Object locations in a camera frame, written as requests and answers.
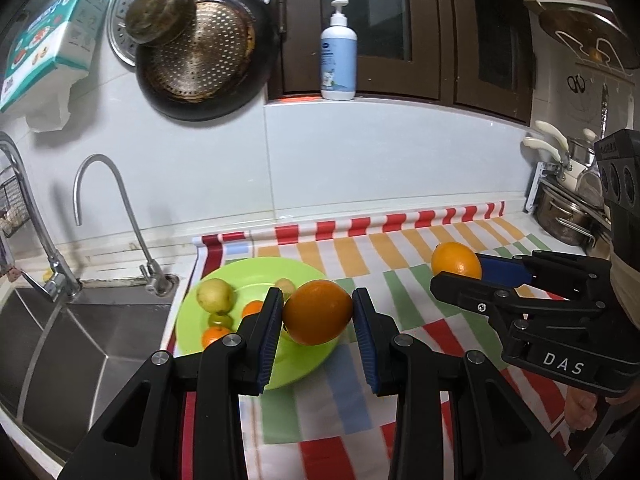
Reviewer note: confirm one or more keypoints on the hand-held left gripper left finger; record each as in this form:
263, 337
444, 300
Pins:
265, 350

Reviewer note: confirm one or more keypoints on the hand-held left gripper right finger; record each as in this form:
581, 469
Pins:
365, 350

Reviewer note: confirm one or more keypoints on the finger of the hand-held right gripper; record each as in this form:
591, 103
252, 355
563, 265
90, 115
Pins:
505, 271
465, 290

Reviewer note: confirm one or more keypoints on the green plate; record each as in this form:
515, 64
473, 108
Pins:
290, 365

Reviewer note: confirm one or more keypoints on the large orange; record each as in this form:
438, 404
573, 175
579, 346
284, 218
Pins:
454, 260

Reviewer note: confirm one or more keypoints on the small tangerine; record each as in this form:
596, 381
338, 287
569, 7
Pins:
215, 337
253, 308

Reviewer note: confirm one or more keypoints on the small yellow-green fruit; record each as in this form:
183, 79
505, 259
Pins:
220, 320

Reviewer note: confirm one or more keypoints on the tangerine with stem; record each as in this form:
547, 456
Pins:
317, 315

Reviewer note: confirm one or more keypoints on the person's right forearm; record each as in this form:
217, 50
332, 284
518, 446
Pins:
627, 280

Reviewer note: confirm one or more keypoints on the person's right hand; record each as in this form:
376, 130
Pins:
582, 410

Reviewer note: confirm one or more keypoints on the small pale guava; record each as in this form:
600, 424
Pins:
286, 285

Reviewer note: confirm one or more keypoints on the large yellow-green guava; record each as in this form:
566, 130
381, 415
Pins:
215, 295

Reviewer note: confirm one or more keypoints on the stainless steel pot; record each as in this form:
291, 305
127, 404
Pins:
560, 215

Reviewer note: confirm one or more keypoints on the striped colourful tablecloth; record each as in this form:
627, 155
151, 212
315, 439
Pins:
350, 260

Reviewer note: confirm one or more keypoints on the cream saucepan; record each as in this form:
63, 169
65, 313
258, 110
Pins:
552, 132
537, 144

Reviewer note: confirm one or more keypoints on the stainless steel sink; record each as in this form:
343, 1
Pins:
75, 350

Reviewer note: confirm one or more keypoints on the curved chrome faucet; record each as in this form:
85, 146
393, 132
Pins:
130, 210

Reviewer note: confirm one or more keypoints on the black scissors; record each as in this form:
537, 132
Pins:
576, 82

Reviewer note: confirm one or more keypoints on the chrome sink tap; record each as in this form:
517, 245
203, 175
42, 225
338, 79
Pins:
45, 245

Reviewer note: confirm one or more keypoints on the hanging pot lid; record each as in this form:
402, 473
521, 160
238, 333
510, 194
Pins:
580, 25

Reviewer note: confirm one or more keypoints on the white and blue pump bottle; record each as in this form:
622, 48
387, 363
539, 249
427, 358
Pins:
338, 60

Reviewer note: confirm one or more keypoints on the black frying pan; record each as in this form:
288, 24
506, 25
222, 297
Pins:
160, 100

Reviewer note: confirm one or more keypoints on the golden perforated colander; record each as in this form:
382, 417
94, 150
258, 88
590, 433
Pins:
210, 55

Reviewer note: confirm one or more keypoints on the small brass pot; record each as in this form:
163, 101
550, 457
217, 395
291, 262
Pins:
157, 15

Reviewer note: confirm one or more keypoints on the paper towel package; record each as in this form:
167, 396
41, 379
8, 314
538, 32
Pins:
45, 45

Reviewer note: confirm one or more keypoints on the metal rack bracket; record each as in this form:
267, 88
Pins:
532, 187

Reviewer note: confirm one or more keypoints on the brown wooden window frame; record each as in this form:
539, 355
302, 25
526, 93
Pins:
440, 60

